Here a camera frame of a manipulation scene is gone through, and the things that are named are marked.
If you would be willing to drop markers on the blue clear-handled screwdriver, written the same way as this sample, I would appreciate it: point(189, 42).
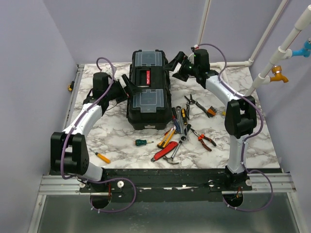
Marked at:
point(174, 114)

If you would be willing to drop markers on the green stubby screwdriver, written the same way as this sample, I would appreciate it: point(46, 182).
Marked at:
point(140, 142)

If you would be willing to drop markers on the white pvc pipe frame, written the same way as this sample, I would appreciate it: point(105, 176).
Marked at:
point(238, 30)

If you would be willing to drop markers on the blue pipe fitting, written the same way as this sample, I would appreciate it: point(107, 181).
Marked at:
point(305, 51)

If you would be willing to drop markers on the ratchet wrench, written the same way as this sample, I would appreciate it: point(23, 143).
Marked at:
point(184, 134)

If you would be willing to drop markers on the orange black pliers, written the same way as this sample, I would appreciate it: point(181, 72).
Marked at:
point(202, 138)

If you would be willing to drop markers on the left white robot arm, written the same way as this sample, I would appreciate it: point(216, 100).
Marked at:
point(69, 153)

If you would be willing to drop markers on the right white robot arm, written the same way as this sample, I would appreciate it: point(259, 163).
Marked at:
point(240, 118)

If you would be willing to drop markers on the orange handled screwdriver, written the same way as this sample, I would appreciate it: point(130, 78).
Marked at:
point(103, 158)

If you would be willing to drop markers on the yellow utility knife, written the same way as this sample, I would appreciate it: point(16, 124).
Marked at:
point(164, 142)

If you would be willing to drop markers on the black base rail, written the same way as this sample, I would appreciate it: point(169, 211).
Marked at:
point(170, 185)

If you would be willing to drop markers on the yellow black knob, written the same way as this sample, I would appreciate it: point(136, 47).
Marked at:
point(71, 86)

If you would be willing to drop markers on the aluminium frame rail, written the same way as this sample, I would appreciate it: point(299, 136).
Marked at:
point(279, 182)

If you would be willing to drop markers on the orange hex key set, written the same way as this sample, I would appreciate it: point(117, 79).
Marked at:
point(212, 111)

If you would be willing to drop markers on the black plastic toolbox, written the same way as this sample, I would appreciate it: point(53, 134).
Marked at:
point(152, 107)

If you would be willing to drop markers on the steel claw hammer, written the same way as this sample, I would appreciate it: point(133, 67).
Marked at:
point(171, 160)

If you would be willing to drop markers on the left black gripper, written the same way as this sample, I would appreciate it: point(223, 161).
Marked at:
point(130, 89)

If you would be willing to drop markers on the black yellow wire stripper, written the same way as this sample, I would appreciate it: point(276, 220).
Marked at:
point(191, 101)

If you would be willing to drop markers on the orange pipe tap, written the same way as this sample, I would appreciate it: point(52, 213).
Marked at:
point(278, 76)

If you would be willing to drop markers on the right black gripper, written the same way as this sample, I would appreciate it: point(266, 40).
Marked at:
point(178, 58)

